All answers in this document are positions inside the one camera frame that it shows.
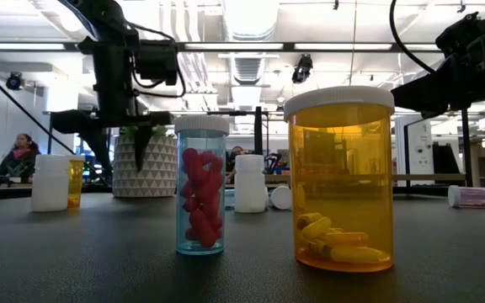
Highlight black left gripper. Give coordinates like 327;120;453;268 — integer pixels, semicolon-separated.
51;36;175;184

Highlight small amber medicine bottle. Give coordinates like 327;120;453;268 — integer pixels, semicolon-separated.
66;154;86;210

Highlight white plastic medicine bottle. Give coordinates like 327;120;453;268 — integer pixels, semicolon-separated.
233;154;269;214
30;153;72;213

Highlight blue bottle with red capsules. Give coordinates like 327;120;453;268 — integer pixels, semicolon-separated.
173;114;231;257

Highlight pink medicine bottle white cap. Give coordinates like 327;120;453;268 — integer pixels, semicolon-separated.
447;184;485;210

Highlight purple medicine bottle white cap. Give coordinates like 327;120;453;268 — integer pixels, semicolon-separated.
269;184;293;210

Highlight succulent in triangle-patterned pot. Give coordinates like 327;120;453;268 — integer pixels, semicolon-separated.
112;124;179;199

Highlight white cabinet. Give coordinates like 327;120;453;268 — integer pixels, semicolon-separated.
395;114;436;187

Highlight person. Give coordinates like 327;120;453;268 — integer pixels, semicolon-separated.
225;146;248;184
0;133;41;182

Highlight large amber bottle yellow capsules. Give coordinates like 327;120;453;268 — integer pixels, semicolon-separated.
283;86;396;274

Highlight black table mat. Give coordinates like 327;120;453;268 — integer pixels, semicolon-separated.
0;192;485;303

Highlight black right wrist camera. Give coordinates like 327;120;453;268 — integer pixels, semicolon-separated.
434;11;485;59

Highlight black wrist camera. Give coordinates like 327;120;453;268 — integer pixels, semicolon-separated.
434;11;485;59
135;39;180;88

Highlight black left wrist camera cable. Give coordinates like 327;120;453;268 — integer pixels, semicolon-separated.
125;20;187;100

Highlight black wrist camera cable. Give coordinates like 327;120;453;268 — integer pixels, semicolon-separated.
125;20;187;100
388;0;437;75

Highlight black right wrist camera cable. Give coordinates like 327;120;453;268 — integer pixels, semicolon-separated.
388;0;437;75

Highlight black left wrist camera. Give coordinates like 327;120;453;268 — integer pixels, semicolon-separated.
135;39;180;88

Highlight black hanging camera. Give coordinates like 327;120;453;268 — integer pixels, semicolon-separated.
290;53;314;84
5;72;24;92

